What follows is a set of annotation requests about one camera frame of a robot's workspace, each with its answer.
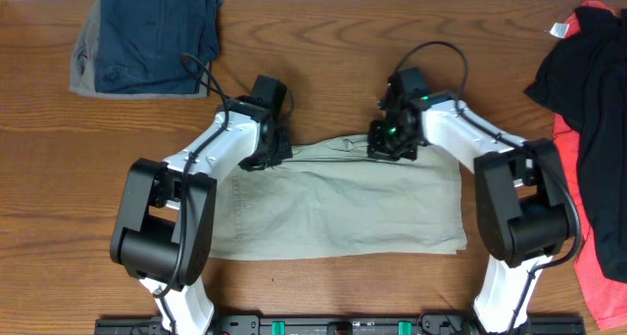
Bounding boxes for khaki shorts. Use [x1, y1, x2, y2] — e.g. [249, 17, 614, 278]
[210, 135, 466, 261]

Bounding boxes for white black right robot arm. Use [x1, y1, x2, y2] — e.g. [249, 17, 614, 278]
[367, 91, 581, 334]

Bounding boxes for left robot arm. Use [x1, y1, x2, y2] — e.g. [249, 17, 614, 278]
[96, 92, 293, 334]

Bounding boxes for folded dark blue garment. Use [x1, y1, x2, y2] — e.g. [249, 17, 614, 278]
[94, 0, 222, 95]

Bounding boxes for black garment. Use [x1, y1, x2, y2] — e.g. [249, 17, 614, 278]
[524, 6, 626, 283]

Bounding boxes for folded grey garment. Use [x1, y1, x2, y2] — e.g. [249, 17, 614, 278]
[69, 0, 208, 100]

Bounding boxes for red garment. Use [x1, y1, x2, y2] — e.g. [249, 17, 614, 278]
[554, 1, 626, 330]

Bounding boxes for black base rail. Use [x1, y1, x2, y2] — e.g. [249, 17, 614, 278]
[94, 314, 587, 335]

